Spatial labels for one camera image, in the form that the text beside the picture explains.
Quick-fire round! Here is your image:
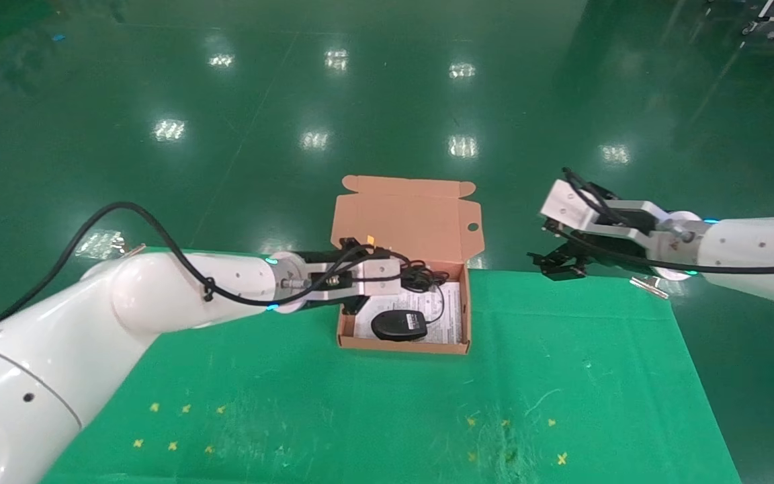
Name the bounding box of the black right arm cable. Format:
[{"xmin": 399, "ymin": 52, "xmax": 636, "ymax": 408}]
[{"xmin": 560, "ymin": 167, "xmax": 774, "ymax": 278}]

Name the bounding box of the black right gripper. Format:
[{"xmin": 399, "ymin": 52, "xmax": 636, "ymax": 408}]
[{"xmin": 527, "ymin": 222, "xmax": 640, "ymax": 280}]

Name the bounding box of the brown cardboard box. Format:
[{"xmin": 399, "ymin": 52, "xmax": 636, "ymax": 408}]
[{"xmin": 331, "ymin": 175, "xmax": 486, "ymax": 356}]

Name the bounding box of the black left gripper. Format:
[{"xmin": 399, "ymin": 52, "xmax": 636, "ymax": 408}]
[{"xmin": 291, "ymin": 250, "xmax": 378, "ymax": 317}]

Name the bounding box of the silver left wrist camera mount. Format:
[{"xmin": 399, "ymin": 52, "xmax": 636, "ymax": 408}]
[{"xmin": 279, "ymin": 255, "xmax": 404, "ymax": 310}]

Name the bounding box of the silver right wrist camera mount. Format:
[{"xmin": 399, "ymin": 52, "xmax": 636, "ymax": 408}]
[{"xmin": 539, "ymin": 176, "xmax": 671, "ymax": 257}]

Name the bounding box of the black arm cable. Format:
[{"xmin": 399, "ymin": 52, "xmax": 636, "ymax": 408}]
[
  {"xmin": 560, "ymin": 167, "xmax": 774, "ymax": 278},
  {"xmin": 0, "ymin": 202, "xmax": 421, "ymax": 325}
]

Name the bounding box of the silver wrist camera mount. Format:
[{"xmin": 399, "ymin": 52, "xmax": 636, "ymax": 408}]
[
  {"xmin": 539, "ymin": 176, "xmax": 671, "ymax": 257},
  {"xmin": 279, "ymin": 255, "xmax": 404, "ymax": 310}
]

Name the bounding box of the green table cloth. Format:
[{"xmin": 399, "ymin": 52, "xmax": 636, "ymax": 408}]
[{"xmin": 41, "ymin": 246, "xmax": 744, "ymax": 484}]

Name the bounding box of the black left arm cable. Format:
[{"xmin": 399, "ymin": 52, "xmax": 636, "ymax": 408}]
[{"xmin": 0, "ymin": 202, "xmax": 421, "ymax": 325}]

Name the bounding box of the white printed paper sheet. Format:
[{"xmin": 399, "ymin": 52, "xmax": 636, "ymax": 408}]
[{"xmin": 353, "ymin": 279, "xmax": 464, "ymax": 345}]

